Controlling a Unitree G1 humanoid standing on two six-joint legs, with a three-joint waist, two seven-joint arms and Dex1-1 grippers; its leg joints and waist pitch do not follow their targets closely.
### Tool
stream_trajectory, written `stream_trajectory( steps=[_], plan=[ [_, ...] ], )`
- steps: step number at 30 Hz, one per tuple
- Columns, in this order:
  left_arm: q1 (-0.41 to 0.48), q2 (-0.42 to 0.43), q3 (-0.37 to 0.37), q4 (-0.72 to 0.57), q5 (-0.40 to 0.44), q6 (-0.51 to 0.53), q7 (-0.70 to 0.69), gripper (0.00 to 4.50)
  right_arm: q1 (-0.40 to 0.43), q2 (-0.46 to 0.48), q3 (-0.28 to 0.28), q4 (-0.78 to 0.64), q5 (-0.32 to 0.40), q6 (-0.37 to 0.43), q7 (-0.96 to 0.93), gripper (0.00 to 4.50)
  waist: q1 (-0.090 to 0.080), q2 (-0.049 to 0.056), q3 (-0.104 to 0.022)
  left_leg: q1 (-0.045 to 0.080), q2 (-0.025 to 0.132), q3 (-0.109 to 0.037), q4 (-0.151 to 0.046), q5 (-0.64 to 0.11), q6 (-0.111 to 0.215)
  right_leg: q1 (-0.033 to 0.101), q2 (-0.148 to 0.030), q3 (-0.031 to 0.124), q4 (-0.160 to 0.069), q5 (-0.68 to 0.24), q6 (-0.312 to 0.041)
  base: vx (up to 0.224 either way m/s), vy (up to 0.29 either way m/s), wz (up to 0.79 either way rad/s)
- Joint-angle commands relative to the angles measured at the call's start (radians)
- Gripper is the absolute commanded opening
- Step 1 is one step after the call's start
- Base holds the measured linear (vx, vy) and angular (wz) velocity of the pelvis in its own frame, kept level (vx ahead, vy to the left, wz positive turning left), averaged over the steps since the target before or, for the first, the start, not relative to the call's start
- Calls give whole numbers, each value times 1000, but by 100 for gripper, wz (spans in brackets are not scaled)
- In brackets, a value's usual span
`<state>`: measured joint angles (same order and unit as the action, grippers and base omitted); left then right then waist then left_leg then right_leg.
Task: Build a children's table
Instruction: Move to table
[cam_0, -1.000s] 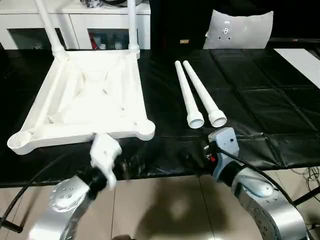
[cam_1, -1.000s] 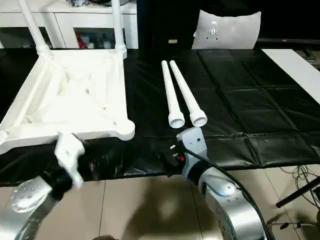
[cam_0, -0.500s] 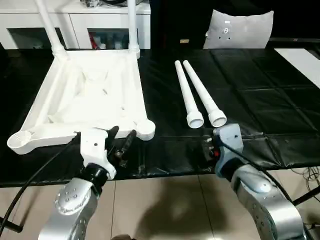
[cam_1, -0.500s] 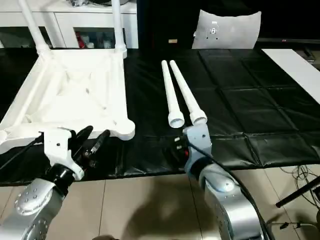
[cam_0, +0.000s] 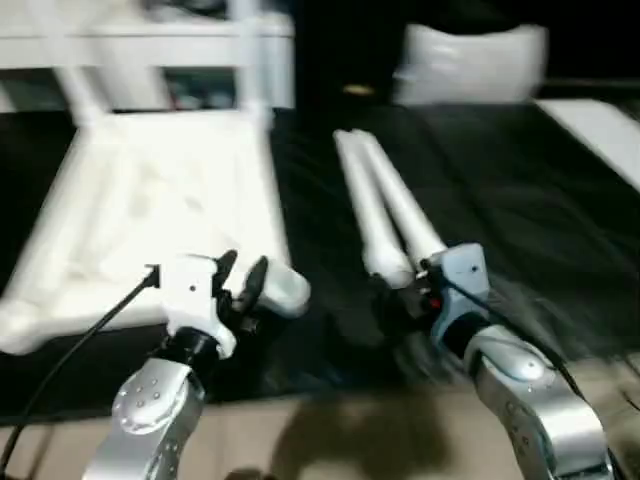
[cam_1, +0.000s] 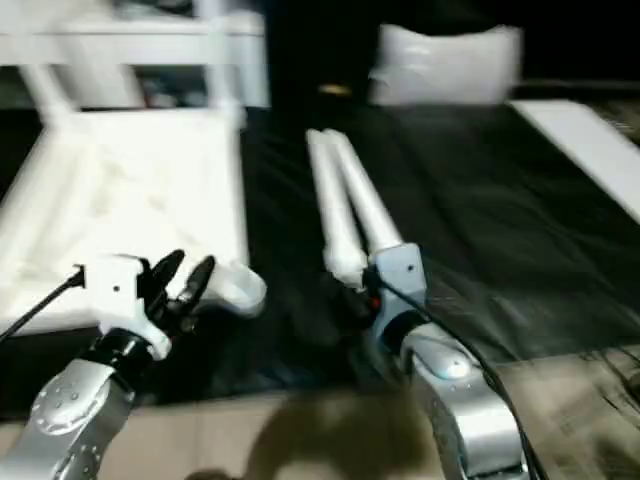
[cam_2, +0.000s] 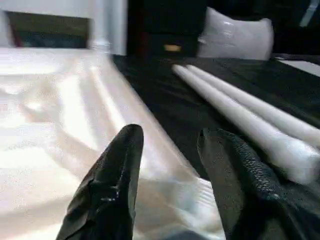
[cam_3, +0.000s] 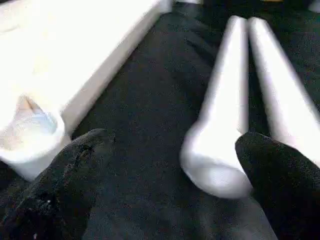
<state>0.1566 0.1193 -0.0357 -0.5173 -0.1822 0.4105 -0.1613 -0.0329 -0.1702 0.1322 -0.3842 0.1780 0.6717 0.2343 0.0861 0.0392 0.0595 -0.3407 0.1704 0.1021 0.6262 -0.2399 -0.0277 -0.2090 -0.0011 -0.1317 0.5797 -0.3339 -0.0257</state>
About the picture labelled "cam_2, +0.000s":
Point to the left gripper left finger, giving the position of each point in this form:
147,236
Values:
110,195

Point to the black sofa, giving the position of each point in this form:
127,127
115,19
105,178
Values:
162,20

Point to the white flat board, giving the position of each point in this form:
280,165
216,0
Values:
305,65

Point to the white plastic table leg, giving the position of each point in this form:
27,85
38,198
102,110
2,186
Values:
262,100
102,30
237,117

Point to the grey printed cushion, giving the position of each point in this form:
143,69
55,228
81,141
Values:
237,37

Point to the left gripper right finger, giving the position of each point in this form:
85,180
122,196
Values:
250,200

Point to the white plastic table top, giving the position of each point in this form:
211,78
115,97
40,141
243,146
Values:
62,100

